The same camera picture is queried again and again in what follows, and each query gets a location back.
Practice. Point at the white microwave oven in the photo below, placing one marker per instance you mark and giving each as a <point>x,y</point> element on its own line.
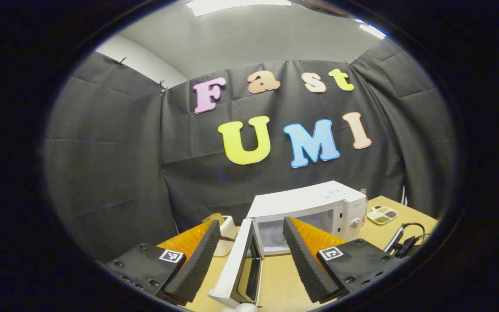
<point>301,201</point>

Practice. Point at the clear bottle with red label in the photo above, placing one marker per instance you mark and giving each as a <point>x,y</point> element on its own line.
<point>365,195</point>

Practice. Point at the white toaster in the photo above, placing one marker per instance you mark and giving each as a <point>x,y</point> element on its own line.
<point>228,229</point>

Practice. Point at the black backdrop cloth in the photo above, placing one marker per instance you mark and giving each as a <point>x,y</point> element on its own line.
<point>115,173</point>

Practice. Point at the ceiling light panel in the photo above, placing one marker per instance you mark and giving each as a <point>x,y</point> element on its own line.
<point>373,30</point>

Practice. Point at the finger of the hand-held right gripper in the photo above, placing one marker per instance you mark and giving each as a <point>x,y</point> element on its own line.
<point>394,238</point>

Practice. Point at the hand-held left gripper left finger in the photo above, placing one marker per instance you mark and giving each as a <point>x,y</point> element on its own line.
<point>197,268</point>

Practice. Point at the white divided condiment dish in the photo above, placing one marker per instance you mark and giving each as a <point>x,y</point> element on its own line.
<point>381,216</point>

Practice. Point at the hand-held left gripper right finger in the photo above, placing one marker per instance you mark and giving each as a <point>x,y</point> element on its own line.
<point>306,264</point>

